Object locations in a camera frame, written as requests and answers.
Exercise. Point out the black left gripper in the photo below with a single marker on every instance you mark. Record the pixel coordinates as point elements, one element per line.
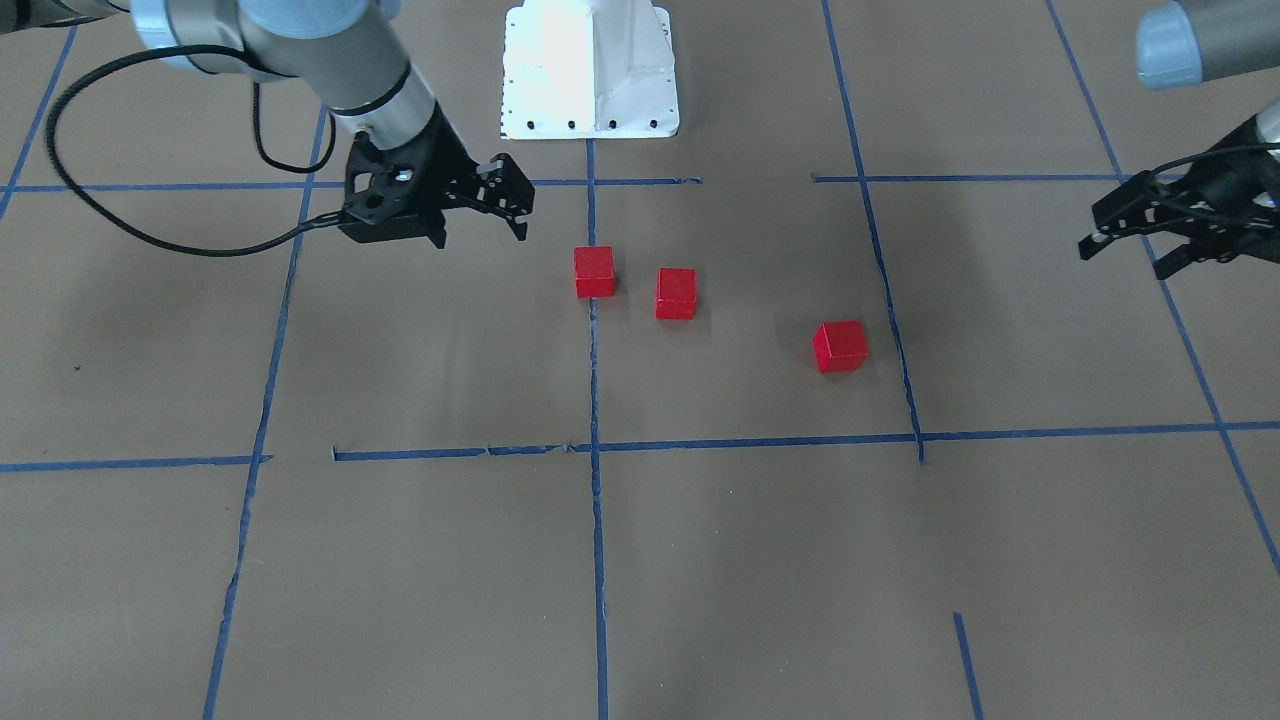
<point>1232,187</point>

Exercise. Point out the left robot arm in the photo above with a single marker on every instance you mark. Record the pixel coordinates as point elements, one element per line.
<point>1187,43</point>

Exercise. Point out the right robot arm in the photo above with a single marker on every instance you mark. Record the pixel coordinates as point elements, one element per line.
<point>345,51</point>

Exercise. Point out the red block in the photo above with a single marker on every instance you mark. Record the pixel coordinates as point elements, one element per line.
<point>676,294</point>
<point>840,346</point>

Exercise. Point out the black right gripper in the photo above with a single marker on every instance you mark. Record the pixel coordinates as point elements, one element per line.
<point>447,160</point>

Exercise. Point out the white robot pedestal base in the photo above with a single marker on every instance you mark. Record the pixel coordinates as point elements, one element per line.
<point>588,69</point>

